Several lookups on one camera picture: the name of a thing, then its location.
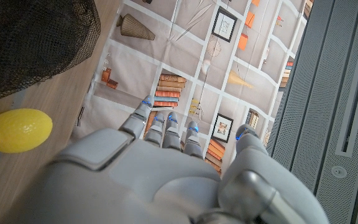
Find printed bookshelf backdrop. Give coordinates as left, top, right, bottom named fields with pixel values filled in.
left=70, top=0, right=315, bottom=175

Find yellow lemon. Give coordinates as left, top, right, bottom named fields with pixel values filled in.
left=0, top=108, right=53, bottom=154

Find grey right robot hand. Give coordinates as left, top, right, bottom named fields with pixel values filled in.
left=0, top=95, right=331, bottom=224

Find black mesh netting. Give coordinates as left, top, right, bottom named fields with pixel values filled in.
left=0, top=0, right=101, bottom=105

